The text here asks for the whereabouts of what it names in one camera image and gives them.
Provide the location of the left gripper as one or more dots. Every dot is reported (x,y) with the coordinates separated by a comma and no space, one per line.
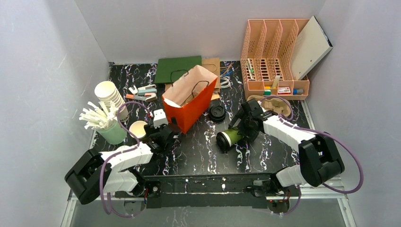
(169,133)

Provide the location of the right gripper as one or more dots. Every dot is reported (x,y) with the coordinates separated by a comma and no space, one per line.
(243,126)

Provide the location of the single green paper cup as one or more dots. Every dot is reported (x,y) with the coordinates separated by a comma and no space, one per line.
(233,135)

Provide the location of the orange paper bag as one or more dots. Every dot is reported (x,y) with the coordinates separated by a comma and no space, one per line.
(189,96)

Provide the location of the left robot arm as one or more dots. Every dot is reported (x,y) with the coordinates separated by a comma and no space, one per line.
(100,172)

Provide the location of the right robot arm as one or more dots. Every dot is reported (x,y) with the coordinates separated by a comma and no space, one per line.
(319,158)

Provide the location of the stack of pulp cup carriers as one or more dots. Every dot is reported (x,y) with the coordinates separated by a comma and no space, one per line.
(272,104)

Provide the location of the black cup lids stack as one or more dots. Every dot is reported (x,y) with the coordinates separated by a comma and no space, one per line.
(217,113)

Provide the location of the white cup lids stack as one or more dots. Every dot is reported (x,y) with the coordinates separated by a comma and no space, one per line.
(122,148)

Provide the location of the red small box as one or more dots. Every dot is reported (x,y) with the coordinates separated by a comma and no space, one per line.
(285,91)

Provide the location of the green cup of straws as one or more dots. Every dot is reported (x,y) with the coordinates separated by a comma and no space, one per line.
(102,119)

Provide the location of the pink desk file organizer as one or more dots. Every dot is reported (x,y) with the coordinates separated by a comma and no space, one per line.
(266,56)

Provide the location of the brown kraft paper bag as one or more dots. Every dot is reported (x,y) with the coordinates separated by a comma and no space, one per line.
(213,65)

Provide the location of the green paper bag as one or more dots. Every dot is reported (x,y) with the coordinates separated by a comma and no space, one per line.
(171,69)

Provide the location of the tall stack paper cups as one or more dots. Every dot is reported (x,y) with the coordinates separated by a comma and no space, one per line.
(108,93)

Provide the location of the white board panel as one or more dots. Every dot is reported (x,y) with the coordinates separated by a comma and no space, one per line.
(311,45)

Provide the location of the metal base rail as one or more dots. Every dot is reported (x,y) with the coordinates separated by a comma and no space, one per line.
(214,201)

